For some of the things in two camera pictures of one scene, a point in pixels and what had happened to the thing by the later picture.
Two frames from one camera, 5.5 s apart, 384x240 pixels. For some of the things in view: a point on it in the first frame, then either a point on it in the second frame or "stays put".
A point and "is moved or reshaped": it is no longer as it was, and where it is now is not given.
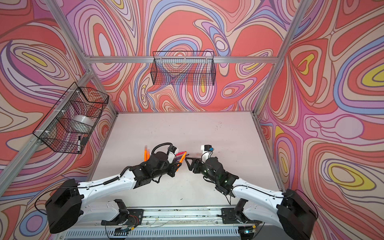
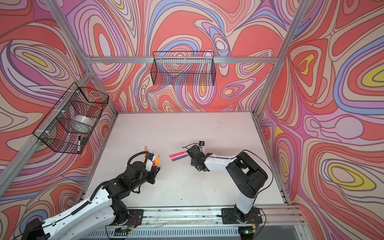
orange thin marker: (182, 159) is moved or reshaped
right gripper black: (195, 161) to (193, 163)
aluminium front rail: (121, 217) stays put
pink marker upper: (180, 153) stays put
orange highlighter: (145, 153) stays put
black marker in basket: (79, 146) stays put
